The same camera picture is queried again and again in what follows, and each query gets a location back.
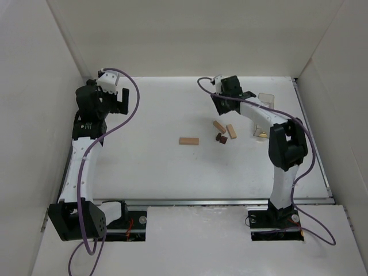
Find thin wood block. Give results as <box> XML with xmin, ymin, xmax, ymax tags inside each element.
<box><xmin>213</xmin><ymin>120</ymin><xmax>227</xmax><ymax>134</ymax></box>
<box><xmin>226</xmin><ymin>124</ymin><xmax>237</xmax><ymax>139</ymax></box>

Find clear plastic box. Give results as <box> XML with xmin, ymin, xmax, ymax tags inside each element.
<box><xmin>254</xmin><ymin>93</ymin><xmax>275</xmax><ymax>139</ymax></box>

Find large light wood block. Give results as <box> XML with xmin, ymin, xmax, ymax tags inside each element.
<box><xmin>179</xmin><ymin>137</ymin><xmax>200</xmax><ymax>145</ymax></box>

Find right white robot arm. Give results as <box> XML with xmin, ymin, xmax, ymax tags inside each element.
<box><xmin>210</xmin><ymin>76</ymin><xmax>308</xmax><ymax>219</ymax></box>

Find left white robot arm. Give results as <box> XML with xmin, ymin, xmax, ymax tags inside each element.
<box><xmin>48</xmin><ymin>73</ymin><xmax>129</xmax><ymax>241</ymax></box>

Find reddish brown small block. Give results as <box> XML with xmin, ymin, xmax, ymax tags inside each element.
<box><xmin>219</xmin><ymin>136</ymin><xmax>228</xmax><ymax>144</ymax></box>

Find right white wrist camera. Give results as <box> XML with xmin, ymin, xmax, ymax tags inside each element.
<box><xmin>210</xmin><ymin>75</ymin><xmax>225</xmax><ymax>94</ymax></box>

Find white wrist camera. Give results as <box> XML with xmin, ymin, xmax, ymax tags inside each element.
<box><xmin>96</xmin><ymin>69</ymin><xmax>120</xmax><ymax>95</ymax></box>
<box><xmin>210</xmin><ymin>75</ymin><xmax>225</xmax><ymax>94</ymax></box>

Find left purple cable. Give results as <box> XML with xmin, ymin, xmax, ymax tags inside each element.
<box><xmin>67</xmin><ymin>67</ymin><xmax>141</xmax><ymax>276</ymax></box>

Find purple cable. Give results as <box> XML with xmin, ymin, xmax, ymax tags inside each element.
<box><xmin>197</xmin><ymin>76</ymin><xmax>337</xmax><ymax>247</ymax></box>
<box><xmin>67</xmin><ymin>67</ymin><xmax>141</xmax><ymax>276</ymax></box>

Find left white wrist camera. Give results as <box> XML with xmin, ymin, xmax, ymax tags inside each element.
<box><xmin>96</xmin><ymin>69</ymin><xmax>120</xmax><ymax>95</ymax></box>

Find aluminium left rail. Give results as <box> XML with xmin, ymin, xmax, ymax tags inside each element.
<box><xmin>55</xmin><ymin>144</ymin><xmax>73</xmax><ymax>203</ymax></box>

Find aluminium rail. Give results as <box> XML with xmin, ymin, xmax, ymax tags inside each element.
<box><xmin>292</xmin><ymin>78</ymin><xmax>335</xmax><ymax>204</ymax></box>
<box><xmin>55</xmin><ymin>144</ymin><xmax>73</xmax><ymax>203</ymax></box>
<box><xmin>97</xmin><ymin>197</ymin><xmax>334</xmax><ymax>208</ymax></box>

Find aluminium front rail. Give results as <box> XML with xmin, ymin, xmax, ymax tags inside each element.
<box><xmin>97</xmin><ymin>197</ymin><xmax>334</xmax><ymax>208</ymax></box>

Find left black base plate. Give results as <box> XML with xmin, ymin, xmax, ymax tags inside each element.
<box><xmin>90</xmin><ymin>205</ymin><xmax>148</xmax><ymax>242</ymax></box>

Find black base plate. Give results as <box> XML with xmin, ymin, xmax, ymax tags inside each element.
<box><xmin>247</xmin><ymin>210</ymin><xmax>304</xmax><ymax>242</ymax></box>
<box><xmin>90</xmin><ymin>205</ymin><xmax>148</xmax><ymax>242</ymax></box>

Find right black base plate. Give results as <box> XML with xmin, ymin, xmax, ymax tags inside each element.
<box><xmin>247</xmin><ymin>210</ymin><xmax>304</xmax><ymax>242</ymax></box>

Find aluminium right rail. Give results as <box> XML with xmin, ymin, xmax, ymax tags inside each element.
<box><xmin>292</xmin><ymin>78</ymin><xmax>335</xmax><ymax>204</ymax></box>

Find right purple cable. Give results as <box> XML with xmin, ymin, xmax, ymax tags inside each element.
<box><xmin>197</xmin><ymin>76</ymin><xmax>337</xmax><ymax>247</ymax></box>

